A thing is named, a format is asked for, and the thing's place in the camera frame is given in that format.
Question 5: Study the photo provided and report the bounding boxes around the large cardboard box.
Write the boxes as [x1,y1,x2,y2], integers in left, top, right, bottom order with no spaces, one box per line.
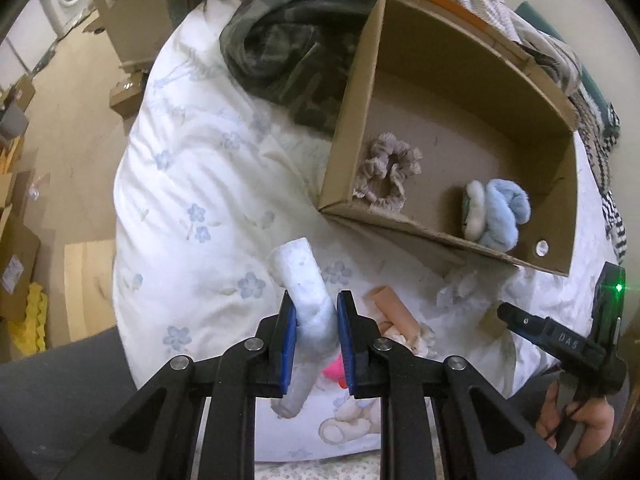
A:
[82,0,188,73]

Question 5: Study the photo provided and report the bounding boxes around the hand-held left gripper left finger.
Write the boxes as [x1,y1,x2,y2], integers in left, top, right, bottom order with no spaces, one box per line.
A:
[60,290,301,480]

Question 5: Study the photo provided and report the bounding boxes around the white fuzzy sock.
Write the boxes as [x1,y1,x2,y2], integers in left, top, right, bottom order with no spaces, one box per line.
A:
[269,236,342,419]

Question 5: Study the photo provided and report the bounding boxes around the white floral duvet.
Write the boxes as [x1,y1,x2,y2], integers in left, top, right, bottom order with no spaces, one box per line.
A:
[114,0,618,462]

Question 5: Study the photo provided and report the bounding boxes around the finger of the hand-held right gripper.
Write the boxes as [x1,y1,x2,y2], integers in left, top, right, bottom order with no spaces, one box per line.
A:
[497,301,552,349]

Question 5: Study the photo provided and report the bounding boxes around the small cardboard piece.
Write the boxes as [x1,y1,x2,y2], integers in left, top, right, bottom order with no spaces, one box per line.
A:
[479,305,512,342]

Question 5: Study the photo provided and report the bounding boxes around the person's right hand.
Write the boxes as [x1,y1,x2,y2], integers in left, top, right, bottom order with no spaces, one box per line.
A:
[536,379,617,462]

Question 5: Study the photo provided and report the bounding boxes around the yellow foam sheet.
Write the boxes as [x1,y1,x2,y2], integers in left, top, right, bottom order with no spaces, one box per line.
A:
[7,281,49,362]

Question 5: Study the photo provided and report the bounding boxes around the flattened cardboard boxes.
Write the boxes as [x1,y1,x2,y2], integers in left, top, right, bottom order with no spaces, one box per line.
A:
[0,72,42,323]

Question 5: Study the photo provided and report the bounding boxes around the cream fluffy sock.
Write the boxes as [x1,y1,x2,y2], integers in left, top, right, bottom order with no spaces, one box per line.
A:
[461,181,490,241]

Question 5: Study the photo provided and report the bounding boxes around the light blue fluffy sock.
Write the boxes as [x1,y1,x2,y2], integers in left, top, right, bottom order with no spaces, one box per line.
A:
[479,178,532,252]

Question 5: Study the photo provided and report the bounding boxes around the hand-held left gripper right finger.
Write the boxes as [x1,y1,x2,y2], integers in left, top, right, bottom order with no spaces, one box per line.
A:
[337,290,581,480]

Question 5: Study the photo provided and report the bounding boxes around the bright pink soft item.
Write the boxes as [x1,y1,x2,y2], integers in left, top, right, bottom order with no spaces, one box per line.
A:
[322,352,347,389]

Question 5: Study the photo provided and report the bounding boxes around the dark green cushion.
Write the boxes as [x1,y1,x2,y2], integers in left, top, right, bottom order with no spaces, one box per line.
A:
[515,1,622,133]

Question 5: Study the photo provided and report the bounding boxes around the camouflage garment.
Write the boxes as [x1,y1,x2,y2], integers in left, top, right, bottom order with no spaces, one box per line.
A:
[219,0,383,137]

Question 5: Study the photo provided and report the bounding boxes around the beige frilly scrunchie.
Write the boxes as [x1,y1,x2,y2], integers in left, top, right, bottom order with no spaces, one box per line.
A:
[352,132,424,212]

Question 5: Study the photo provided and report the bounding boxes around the light wooden board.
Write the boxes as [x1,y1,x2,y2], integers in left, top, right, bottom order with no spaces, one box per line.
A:
[64,239,119,347]

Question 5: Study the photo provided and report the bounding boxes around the cream knit sock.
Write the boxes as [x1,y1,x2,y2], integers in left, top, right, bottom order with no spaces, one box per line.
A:
[382,320,437,357]

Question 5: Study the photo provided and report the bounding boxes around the small cardboard box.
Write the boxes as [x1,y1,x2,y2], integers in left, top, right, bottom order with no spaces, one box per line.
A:
[109,71,147,117]

